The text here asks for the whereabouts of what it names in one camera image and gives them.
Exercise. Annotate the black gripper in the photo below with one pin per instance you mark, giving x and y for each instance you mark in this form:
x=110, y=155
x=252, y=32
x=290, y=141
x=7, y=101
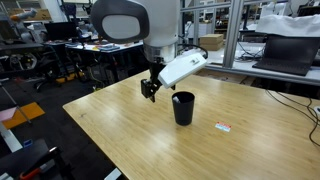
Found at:
x=156, y=73

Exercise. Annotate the black and white dry-erase marker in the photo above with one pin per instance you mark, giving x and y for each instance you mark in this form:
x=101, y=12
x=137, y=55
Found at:
x=176, y=99

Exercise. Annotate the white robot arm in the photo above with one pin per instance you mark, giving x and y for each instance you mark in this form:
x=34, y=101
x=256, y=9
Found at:
x=146, y=23

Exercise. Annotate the grey robot arm orange joint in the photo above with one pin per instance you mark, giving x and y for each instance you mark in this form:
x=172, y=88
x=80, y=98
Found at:
x=23, y=14

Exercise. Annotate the black plastic cup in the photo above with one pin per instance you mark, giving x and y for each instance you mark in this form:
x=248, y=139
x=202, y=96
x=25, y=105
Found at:
x=183, y=108

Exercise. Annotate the cardboard box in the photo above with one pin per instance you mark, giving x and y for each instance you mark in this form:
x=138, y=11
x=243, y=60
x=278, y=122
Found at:
x=211, y=47
x=211, y=38

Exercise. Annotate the blue book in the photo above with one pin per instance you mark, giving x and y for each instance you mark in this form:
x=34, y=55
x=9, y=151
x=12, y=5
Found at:
x=109, y=48

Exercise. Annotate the flat cardboard under workbench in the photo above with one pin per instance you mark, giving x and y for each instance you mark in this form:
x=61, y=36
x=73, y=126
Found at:
x=230, y=76

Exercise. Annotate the small white red packet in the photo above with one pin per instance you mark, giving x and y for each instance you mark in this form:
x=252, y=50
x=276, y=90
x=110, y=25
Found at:
x=223, y=127

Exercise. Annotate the cluttered grey desk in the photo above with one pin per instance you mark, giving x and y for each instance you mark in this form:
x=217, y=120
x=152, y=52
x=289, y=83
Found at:
x=86, y=47

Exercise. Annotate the yellow floor object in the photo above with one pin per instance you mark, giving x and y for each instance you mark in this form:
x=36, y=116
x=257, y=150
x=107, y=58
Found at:
x=65, y=79

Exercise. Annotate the white workbench top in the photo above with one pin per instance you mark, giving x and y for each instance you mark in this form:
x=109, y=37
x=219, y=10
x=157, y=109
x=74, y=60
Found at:
x=260, y=71

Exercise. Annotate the black office chair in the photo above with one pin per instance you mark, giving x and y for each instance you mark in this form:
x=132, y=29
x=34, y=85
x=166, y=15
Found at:
x=53, y=66

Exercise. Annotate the black computer monitor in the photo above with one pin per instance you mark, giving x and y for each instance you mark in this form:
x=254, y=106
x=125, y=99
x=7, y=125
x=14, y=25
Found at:
x=60, y=31

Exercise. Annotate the black laptop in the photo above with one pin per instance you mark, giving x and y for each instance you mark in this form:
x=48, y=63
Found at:
x=286, y=55

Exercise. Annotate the orange floor mat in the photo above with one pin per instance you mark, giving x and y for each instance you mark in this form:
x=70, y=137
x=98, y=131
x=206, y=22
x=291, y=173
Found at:
x=28, y=113

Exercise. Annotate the white cloth cover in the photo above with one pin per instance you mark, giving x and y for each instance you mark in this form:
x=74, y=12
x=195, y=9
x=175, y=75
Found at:
x=290, y=26

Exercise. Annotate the small blue object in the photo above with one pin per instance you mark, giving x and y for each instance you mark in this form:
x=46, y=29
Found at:
x=28, y=143

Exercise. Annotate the grey tripod leg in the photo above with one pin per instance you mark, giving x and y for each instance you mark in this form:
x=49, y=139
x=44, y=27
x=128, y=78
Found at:
x=15, y=101

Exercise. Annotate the black case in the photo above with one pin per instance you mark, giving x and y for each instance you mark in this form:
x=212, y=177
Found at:
x=30, y=158

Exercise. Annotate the pink paper sheet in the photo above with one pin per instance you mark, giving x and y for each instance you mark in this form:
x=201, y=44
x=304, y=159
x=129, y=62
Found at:
x=6, y=114

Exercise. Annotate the white power plug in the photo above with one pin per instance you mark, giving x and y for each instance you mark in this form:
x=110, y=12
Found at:
x=317, y=111

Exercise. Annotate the white flat board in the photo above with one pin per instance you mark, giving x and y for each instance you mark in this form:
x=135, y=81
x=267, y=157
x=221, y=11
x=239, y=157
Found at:
x=10, y=138

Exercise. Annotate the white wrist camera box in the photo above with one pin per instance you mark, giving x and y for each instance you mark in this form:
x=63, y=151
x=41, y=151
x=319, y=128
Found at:
x=181, y=70

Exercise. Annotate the slim aluminium frame post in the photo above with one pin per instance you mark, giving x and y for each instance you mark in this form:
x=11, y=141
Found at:
x=182, y=20

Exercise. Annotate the wide aluminium frame post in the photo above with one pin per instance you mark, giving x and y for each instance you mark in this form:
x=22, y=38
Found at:
x=231, y=33

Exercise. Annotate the horizontal aluminium frame beam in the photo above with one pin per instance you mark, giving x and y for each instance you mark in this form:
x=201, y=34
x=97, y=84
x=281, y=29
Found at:
x=206, y=6

